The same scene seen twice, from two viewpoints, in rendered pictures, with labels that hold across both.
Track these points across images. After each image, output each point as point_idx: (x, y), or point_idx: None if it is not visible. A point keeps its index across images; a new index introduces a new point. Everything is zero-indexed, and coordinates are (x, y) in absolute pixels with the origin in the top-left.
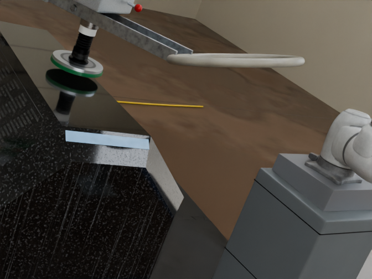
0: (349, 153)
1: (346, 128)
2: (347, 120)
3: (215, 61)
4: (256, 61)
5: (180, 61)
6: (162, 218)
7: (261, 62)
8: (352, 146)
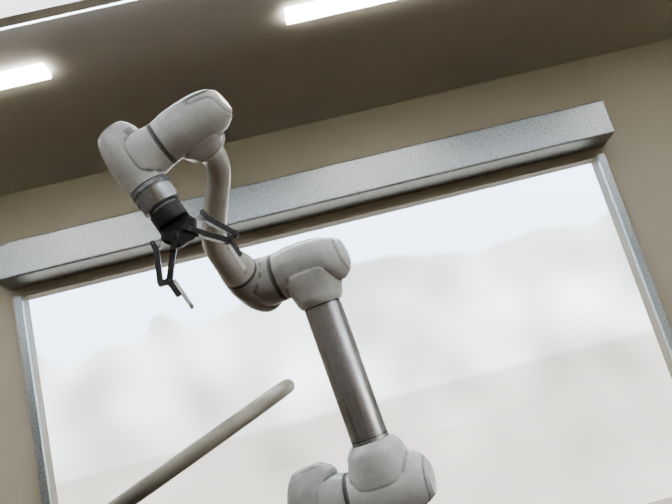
0: (362, 503)
1: (324, 485)
2: (315, 477)
3: (239, 418)
4: (281, 387)
5: (173, 468)
6: None
7: (284, 385)
8: (361, 489)
